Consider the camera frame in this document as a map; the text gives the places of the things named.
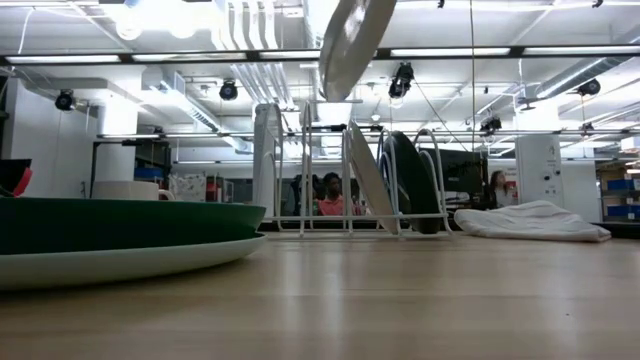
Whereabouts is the silver ventilation duct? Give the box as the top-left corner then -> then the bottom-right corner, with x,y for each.
534,54 -> 640,99

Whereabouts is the blue plate with white rim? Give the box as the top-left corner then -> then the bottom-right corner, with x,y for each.
318,0 -> 399,103

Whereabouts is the black shelf frame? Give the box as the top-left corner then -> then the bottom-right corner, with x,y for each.
89,139 -> 174,199

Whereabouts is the light green plate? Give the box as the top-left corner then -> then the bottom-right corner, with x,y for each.
0,233 -> 269,292

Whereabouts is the thin hanging cable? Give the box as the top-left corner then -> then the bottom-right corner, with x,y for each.
413,82 -> 470,152
469,0 -> 475,151

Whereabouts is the black computer monitor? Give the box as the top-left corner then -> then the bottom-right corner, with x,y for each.
419,147 -> 489,197

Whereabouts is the white crumpled cloth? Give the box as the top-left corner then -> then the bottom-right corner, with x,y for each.
453,199 -> 613,244

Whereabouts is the black object with red part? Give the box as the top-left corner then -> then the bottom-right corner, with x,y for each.
0,158 -> 34,199

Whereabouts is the white mug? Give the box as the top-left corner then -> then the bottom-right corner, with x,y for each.
91,179 -> 177,202

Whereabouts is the long ceiling light strip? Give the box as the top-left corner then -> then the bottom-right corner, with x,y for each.
132,49 -> 321,62
523,45 -> 640,55
4,53 -> 121,65
389,47 -> 511,57

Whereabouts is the dark green plate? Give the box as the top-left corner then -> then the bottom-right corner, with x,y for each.
0,196 -> 267,256

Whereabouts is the white wire dish rack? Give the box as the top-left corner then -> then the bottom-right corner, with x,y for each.
249,99 -> 455,240

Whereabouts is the white cabinet with knobs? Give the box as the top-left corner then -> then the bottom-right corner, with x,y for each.
514,133 -> 565,209

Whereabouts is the black table edge frame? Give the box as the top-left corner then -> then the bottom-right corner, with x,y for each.
257,221 -> 640,239

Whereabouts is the white printed sheet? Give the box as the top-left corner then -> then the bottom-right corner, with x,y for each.
169,173 -> 207,202

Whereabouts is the storage shelf unit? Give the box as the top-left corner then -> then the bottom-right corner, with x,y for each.
597,164 -> 640,224

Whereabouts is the pale grey plate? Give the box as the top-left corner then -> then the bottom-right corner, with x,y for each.
346,119 -> 401,236

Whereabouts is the person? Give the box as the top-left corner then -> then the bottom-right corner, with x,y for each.
312,171 -> 364,217
487,169 -> 519,209

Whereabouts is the dark charcoal plate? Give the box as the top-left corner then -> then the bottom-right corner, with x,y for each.
382,130 -> 444,235

